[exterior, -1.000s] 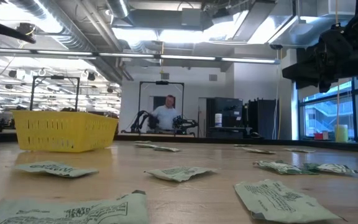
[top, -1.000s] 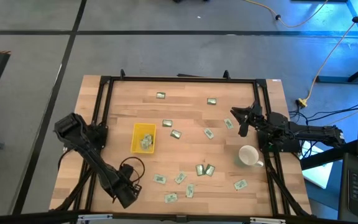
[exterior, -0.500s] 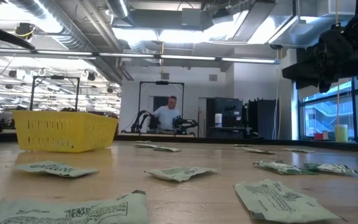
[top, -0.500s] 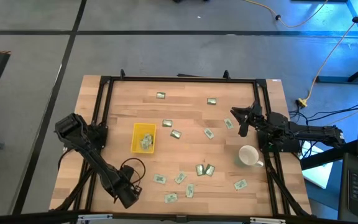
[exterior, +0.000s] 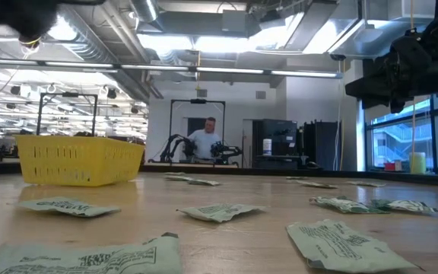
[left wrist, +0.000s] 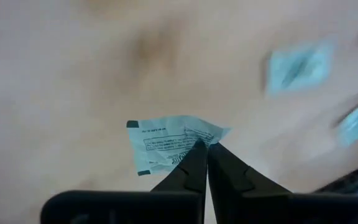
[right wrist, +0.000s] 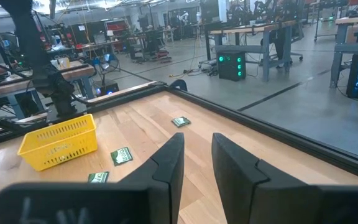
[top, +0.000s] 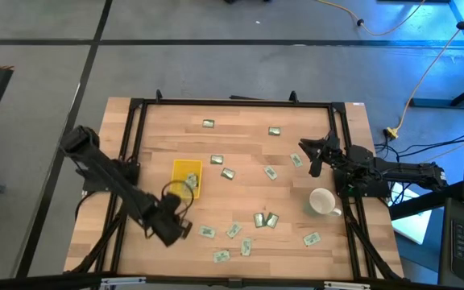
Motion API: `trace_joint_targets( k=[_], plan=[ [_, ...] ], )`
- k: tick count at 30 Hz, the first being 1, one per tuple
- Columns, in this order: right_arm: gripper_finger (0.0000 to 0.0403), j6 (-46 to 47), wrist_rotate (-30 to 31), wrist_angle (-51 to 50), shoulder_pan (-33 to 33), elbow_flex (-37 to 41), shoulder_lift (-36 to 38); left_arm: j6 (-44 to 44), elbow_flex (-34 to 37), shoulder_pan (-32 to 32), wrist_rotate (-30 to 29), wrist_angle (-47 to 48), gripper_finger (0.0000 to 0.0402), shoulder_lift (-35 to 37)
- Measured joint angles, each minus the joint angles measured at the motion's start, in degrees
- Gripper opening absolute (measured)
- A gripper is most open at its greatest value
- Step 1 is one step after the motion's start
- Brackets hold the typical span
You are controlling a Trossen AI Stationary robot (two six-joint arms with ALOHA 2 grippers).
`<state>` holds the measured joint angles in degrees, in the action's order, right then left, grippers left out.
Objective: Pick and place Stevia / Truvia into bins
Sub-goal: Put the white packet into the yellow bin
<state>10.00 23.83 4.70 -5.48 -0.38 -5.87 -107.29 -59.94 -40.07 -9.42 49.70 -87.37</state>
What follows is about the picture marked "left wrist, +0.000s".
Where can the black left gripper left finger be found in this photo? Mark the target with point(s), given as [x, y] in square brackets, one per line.
[191, 174]

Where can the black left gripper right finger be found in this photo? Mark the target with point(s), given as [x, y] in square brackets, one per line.
[228, 180]

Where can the black aluminium table frame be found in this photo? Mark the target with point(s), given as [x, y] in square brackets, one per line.
[346, 180]

